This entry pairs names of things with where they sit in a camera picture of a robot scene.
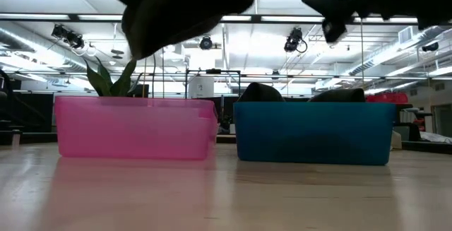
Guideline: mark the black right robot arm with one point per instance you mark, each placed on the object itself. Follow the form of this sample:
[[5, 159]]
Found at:
[[434, 1]]

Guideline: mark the silver ceiling duct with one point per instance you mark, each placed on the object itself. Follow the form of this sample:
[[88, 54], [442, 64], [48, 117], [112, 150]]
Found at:
[[21, 42], [374, 61]]

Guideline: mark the white container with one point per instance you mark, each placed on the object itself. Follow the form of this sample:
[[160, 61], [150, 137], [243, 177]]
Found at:
[[201, 88]]

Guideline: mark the dark grey baseball cap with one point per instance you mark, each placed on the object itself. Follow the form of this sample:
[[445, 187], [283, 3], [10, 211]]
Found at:
[[259, 93], [183, 12]]

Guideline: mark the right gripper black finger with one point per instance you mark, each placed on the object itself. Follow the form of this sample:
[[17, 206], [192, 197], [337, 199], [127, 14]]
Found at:
[[332, 4], [335, 29]]

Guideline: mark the green artificial plant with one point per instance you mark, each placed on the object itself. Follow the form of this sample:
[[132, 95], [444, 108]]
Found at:
[[120, 82]]

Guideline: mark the pink translucent plastic bin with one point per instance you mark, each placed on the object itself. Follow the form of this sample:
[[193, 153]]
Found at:
[[134, 132]]

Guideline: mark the black partition panel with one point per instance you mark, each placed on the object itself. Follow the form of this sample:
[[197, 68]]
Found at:
[[31, 112]]

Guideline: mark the black ceiling spotlight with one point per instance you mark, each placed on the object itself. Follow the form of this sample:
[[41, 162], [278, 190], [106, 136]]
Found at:
[[206, 43], [69, 37], [293, 40], [430, 46]]

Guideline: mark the blue plastic bin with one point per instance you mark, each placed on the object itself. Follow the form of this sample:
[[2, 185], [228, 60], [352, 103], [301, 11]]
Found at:
[[314, 135]]

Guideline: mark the red plastic bin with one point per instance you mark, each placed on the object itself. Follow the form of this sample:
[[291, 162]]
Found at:
[[386, 98]]

